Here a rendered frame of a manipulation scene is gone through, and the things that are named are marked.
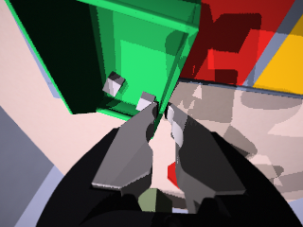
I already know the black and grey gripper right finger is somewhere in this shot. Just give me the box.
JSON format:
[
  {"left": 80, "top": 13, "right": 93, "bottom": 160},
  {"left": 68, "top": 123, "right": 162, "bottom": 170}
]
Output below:
[{"left": 164, "top": 102, "right": 303, "bottom": 227}]

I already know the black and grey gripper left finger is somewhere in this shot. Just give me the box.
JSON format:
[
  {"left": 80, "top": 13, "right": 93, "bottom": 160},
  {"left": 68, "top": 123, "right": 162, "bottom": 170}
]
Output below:
[{"left": 35, "top": 100, "right": 159, "bottom": 227}]

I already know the red bin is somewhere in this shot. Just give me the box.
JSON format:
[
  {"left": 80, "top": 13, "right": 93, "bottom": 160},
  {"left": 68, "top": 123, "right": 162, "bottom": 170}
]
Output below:
[{"left": 168, "top": 162, "right": 179, "bottom": 189}]

